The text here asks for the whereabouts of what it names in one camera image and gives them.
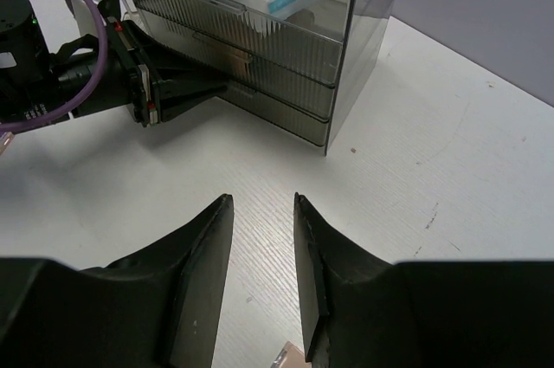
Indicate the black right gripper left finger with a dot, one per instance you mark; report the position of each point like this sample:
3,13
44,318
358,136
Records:
157,307

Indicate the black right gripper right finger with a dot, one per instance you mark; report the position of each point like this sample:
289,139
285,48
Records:
360,311

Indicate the pink blush palette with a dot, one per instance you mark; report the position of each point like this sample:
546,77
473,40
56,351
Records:
290,356

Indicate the clear acrylic drawer organizer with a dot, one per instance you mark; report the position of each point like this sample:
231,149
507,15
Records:
302,74

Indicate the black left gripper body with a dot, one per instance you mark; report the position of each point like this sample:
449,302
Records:
95,74

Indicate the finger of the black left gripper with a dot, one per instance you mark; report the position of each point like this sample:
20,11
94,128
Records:
167,62
182,97

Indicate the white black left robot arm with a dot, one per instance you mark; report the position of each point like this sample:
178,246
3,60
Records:
26,69

